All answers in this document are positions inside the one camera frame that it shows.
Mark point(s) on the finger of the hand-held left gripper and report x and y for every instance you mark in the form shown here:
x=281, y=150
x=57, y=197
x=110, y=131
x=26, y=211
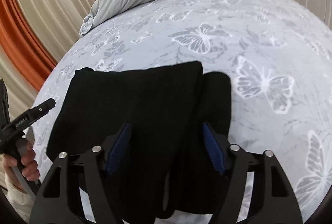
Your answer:
x=42, y=108

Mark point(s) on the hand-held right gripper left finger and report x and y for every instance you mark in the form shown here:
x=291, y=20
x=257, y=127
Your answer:
x=118, y=151

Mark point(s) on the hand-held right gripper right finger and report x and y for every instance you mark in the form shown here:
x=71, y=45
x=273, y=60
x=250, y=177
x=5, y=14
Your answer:
x=214, y=148

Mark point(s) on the black pants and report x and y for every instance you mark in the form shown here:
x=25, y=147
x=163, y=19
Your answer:
x=134, y=115

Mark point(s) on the person's left forearm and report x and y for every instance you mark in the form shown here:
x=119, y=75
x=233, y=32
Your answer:
x=18, y=200

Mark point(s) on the person's left hand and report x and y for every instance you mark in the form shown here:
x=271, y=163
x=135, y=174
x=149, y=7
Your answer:
x=27, y=164

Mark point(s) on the orange curtain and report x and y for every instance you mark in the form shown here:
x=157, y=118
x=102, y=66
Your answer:
x=23, y=37

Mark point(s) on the bed with butterfly sheet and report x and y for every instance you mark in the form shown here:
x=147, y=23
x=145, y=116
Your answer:
x=233, y=71

